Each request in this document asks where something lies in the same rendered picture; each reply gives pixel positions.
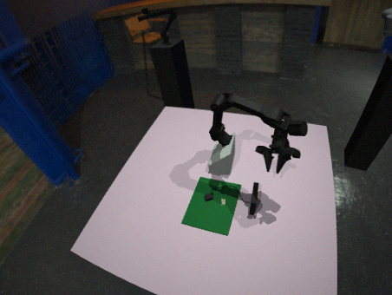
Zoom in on green circuit board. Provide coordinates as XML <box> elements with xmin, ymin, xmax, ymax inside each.
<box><xmin>181</xmin><ymin>177</ymin><xmax>242</xmax><ymax>236</ymax></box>

